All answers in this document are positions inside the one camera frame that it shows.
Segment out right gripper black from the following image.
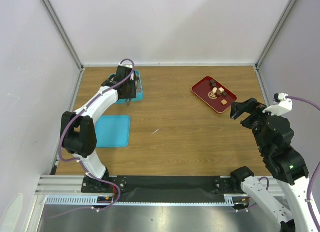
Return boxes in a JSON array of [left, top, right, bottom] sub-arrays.
[[228, 96, 282, 153]]

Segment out metal tongs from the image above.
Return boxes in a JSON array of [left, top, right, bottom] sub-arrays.
[[125, 77, 137, 107]]

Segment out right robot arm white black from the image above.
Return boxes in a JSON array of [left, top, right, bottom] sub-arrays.
[[230, 93, 320, 232]]

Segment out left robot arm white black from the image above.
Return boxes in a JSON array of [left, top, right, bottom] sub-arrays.
[[58, 62, 137, 192]]

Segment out blue tin box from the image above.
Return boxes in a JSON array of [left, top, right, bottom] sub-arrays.
[[114, 70, 145, 105]]

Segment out red lacquer tray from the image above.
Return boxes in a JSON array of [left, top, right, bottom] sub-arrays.
[[191, 76, 238, 114]]

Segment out blue tin lid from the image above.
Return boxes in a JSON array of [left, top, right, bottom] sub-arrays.
[[95, 115, 131, 148]]

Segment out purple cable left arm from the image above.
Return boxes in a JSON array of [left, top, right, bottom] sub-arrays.
[[47, 58, 137, 219]]

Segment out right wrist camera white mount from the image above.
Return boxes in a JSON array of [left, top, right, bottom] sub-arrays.
[[262, 93, 293, 116]]

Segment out white cable duct right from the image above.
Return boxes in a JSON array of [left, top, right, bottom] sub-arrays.
[[224, 194, 250, 207]]

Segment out white cable duct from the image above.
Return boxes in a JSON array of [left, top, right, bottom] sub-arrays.
[[44, 194, 117, 206], [224, 194, 250, 207]]

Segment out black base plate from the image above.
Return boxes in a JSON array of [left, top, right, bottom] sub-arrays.
[[81, 175, 261, 203]]

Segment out white cable duct left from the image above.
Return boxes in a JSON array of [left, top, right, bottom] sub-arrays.
[[44, 194, 117, 206]]

